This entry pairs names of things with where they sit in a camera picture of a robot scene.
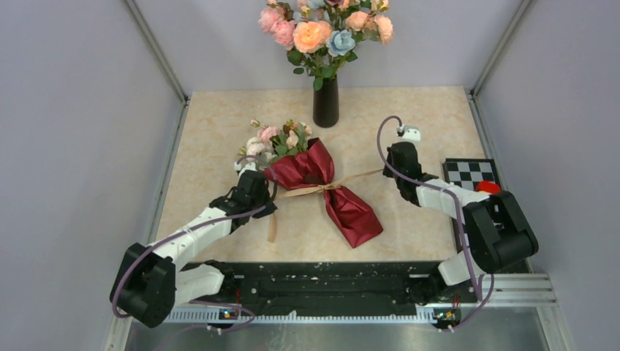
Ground beige satin ribbon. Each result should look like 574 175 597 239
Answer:
267 169 382 244

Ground red paper bouquet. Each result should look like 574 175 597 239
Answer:
239 119 384 248

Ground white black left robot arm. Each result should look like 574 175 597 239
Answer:
110 162 277 328

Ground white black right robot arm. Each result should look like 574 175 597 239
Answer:
383 142 539 301

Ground black cylindrical vase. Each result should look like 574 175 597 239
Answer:
313 77 339 128

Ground black white checkerboard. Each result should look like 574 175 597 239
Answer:
442 158 502 255

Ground red yellow toy block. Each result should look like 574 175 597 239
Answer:
475 181 502 195

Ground colourful artificial flower bunch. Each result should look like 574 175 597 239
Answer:
258 0 394 91

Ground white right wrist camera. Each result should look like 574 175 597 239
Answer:
397 124 422 143

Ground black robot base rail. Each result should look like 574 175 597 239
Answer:
201 261 477 317

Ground white toothed cable duct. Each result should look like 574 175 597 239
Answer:
164 306 456 325

